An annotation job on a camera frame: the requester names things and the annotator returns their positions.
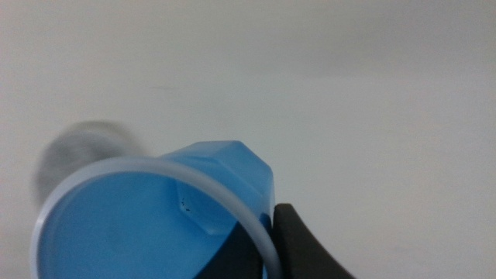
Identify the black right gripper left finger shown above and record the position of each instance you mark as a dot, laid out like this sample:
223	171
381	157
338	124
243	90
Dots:
236	257

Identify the blue plastic cup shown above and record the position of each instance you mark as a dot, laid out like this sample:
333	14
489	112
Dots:
128	228

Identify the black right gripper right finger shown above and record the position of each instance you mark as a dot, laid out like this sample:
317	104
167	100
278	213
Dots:
302	248

